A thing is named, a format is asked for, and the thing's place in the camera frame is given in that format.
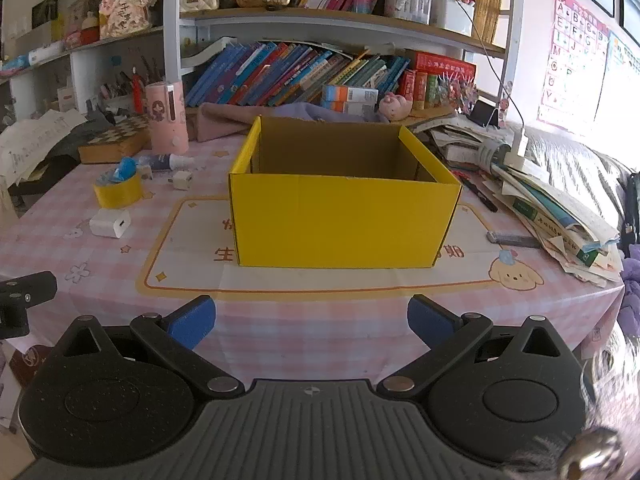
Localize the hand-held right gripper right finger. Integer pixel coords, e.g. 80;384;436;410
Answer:
376;294;583;402

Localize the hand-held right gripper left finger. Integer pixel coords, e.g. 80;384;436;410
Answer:
52;295;246;400

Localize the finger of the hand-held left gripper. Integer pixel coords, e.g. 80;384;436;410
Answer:
0;270;58;340

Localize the yellow cardboard box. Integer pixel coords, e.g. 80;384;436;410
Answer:
228;115;463;269

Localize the yellow tape roll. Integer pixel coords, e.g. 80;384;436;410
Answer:
93;172;146;210

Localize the blue plastic bag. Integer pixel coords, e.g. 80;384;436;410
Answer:
107;156;138;183

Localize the pink cylindrical container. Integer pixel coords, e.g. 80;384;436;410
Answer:
145;80;190;156

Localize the large white charger block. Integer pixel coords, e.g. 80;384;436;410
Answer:
89;208;132;239

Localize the pink checked tablecloth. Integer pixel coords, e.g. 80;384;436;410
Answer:
0;130;626;411

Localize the grey utility knife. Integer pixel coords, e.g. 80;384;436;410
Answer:
486;231;542;250

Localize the black pen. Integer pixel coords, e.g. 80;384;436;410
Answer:
457;172;500;213

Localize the stack of printed paper sheets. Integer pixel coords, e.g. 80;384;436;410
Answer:
0;109;88;186

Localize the dark grey cloth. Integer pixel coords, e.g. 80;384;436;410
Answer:
30;110;118;181

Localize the pile of books and papers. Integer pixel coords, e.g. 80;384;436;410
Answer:
425;117;624;288

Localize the wooden chessboard box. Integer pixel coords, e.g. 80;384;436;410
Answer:
78;114;153;165

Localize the mauve pink cloth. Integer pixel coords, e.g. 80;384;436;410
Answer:
187;102;281;143

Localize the fuzzy grey coat with button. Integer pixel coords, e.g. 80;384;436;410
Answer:
500;320;640;480

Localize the purple fuzzy cloth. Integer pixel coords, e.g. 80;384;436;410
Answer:
617;257;640;338

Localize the pink pig plush toy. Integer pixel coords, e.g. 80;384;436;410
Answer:
377;92;414;121

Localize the grey quilted blanket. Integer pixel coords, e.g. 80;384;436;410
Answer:
520;125;640;241

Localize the red pen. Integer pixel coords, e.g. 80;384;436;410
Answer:
131;66;144;114

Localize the orange and white box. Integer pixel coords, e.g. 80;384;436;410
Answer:
321;85;379;104
324;101;377;116

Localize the row of colourful small boxes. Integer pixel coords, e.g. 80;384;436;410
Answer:
399;70;478;111

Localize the long red box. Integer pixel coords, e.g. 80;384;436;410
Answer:
406;50;477;78

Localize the row of leaning books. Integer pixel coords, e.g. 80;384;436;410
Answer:
185;40;413;108

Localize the white storage box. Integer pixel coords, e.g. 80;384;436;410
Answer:
430;0;476;37

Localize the clear pen holder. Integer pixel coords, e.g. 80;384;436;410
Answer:
384;0;433;25

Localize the stack of tan books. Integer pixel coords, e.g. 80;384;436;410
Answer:
471;0;510;46

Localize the white bookshelf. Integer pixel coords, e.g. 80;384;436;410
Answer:
0;0;526;126

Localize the pink alphabet wall poster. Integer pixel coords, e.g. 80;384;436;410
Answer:
536;0;612;133

